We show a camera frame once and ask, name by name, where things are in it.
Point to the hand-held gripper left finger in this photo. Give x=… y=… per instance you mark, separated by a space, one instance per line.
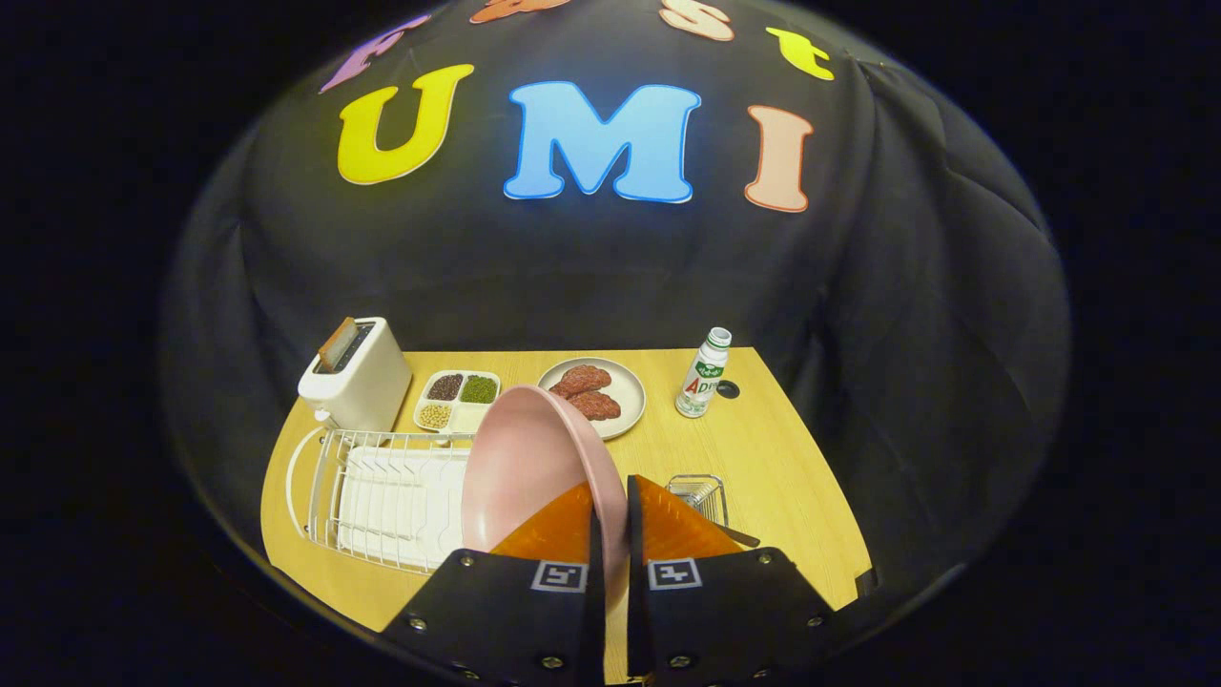
x=595 y=620

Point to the black backdrop cloth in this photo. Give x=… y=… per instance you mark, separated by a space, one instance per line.
x=858 y=286

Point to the beige plate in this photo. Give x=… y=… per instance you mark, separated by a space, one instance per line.
x=625 y=391

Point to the brown toast slice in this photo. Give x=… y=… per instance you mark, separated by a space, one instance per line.
x=336 y=345

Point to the white green-label drink bottle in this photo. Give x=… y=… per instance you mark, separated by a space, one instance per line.
x=701 y=382

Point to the white ribbed drip tray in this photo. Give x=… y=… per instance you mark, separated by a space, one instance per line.
x=401 y=506

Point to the white toaster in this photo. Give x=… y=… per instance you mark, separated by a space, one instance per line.
x=367 y=386

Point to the white divided bean tray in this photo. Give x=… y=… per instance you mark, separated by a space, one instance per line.
x=467 y=420

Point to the red meat piece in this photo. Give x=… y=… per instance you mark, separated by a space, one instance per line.
x=582 y=380
x=596 y=405

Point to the pink plate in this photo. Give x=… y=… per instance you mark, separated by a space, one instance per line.
x=525 y=468

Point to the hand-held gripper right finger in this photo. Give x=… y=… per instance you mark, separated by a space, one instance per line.
x=637 y=620

